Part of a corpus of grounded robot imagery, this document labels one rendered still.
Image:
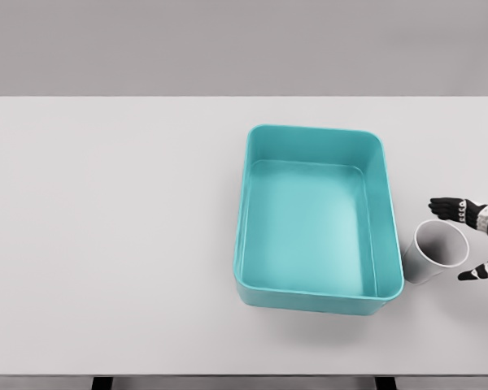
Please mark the white paper cup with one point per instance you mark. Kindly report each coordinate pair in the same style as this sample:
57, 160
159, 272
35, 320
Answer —
425, 268

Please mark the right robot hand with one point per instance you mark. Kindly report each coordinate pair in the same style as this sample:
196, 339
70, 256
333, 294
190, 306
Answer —
477, 214

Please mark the teal plastic basket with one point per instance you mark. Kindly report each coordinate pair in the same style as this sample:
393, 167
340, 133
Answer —
309, 227

